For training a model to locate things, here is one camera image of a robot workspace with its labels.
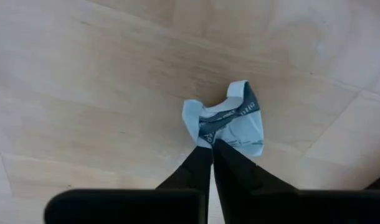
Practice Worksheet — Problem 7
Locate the small printed wipe packet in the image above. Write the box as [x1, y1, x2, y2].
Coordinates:
[181, 80, 265, 157]

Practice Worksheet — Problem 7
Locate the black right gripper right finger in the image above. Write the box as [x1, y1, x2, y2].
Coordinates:
[212, 139, 380, 224]

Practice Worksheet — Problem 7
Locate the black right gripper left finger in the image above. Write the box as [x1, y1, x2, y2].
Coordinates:
[44, 146, 214, 224]

